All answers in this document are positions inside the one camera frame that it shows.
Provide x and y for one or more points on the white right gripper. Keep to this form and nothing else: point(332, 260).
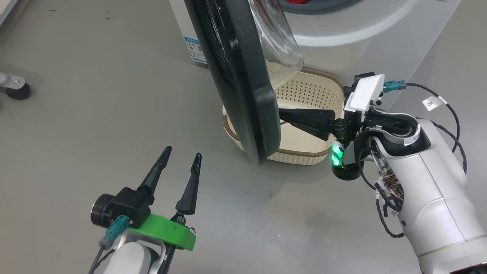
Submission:
point(365, 95)

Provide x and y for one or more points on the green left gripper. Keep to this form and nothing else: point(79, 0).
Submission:
point(167, 232)

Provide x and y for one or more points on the round washing machine door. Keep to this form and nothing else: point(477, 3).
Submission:
point(243, 95)

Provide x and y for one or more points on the red Bulls 23 jersey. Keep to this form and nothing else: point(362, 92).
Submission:
point(296, 1)

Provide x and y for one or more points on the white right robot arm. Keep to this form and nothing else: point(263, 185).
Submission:
point(430, 198)

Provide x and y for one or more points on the cream perforated laundry basket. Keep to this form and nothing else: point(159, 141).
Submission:
point(304, 91)

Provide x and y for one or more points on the white front-load washing machine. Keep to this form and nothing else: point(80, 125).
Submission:
point(380, 45)

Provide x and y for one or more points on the blue energy label sticker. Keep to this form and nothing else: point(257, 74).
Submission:
point(196, 49)

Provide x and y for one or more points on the black caster wheel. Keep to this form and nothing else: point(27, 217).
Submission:
point(19, 92)

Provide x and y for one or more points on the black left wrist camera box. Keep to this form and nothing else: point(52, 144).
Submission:
point(129, 205)

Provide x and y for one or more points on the grey metal frame leg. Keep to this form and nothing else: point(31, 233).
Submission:
point(9, 80)

